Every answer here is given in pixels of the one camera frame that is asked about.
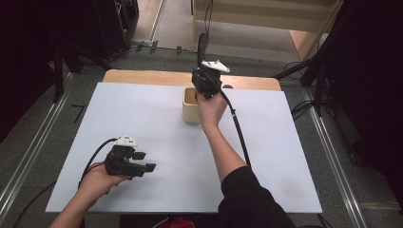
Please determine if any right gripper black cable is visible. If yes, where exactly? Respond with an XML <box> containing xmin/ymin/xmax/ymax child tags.
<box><xmin>218</xmin><ymin>86</ymin><xmax>252</xmax><ymax>168</ymax></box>

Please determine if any red cloth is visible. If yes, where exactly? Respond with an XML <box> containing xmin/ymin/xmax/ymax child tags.
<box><xmin>157</xmin><ymin>215</ymin><xmax>195</xmax><ymax>228</ymax></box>

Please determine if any metal floor rail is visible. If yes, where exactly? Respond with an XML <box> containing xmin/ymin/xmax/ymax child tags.
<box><xmin>0</xmin><ymin>72</ymin><xmax>75</xmax><ymax>219</ymax></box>
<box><xmin>300</xmin><ymin>86</ymin><xmax>369</xmax><ymax>228</ymax></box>

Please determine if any person's left hand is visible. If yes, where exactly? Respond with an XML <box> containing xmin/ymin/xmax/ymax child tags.
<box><xmin>78</xmin><ymin>161</ymin><xmax>133</xmax><ymax>205</ymax></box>

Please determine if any white board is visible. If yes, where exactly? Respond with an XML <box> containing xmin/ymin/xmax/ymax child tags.
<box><xmin>46</xmin><ymin>82</ymin><xmax>323</xmax><ymax>214</ymax></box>

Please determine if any wooden table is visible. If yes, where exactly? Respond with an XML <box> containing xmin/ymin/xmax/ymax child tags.
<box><xmin>103</xmin><ymin>69</ymin><xmax>282</xmax><ymax>92</ymax></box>

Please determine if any black hanging cable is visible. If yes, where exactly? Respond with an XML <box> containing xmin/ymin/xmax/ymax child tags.
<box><xmin>195</xmin><ymin>0</ymin><xmax>214</xmax><ymax>54</ymax></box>

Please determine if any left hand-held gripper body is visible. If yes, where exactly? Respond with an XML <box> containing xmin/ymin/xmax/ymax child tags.
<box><xmin>104</xmin><ymin>135</ymin><xmax>146</xmax><ymax>178</ymax></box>

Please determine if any person's black sleeve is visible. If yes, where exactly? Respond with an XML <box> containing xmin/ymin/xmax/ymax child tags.
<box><xmin>218</xmin><ymin>165</ymin><xmax>297</xmax><ymax>228</ymax></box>

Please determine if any black floor cable bundle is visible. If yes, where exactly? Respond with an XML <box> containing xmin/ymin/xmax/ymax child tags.
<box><xmin>290</xmin><ymin>99</ymin><xmax>316</xmax><ymax>122</ymax></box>

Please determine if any person's right hand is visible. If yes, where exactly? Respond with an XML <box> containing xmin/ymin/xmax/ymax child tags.
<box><xmin>196</xmin><ymin>91</ymin><xmax>229</xmax><ymax>128</ymax></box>

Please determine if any person's dark clothing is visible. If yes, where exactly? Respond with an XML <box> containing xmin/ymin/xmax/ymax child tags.
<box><xmin>119</xmin><ymin>214</ymin><xmax>221</xmax><ymax>228</ymax></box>

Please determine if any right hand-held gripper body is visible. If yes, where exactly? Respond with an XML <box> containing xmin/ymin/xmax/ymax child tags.
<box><xmin>191</xmin><ymin>60</ymin><xmax>231</xmax><ymax>100</ymax></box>

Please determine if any light wooden furniture frame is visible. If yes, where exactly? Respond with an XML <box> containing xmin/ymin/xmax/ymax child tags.
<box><xmin>191</xmin><ymin>0</ymin><xmax>345</xmax><ymax>62</ymax></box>

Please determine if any black metal stand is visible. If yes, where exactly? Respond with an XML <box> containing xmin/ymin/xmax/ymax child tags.
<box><xmin>274</xmin><ymin>53</ymin><xmax>334</xmax><ymax>118</ymax></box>
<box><xmin>51</xmin><ymin>39</ymin><xmax>112</xmax><ymax>104</ymax></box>

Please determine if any beige square cup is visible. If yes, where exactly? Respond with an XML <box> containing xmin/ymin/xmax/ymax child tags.
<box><xmin>182</xmin><ymin>86</ymin><xmax>202</xmax><ymax>124</ymax></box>

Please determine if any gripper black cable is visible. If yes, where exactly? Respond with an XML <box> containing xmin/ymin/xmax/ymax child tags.
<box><xmin>12</xmin><ymin>137</ymin><xmax>119</xmax><ymax>228</ymax></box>
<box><xmin>218</xmin><ymin>86</ymin><xmax>252</xmax><ymax>168</ymax></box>

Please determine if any black cabinet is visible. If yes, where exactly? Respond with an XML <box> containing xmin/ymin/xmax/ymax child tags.
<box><xmin>93</xmin><ymin>0</ymin><xmax>140</xmax><ymax>60</ymax></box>

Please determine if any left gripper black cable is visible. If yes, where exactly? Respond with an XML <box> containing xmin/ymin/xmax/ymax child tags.
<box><xmin>12</xmin><ymin>137</ymin><xmax>119</xmax><ymax>228</ymax></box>

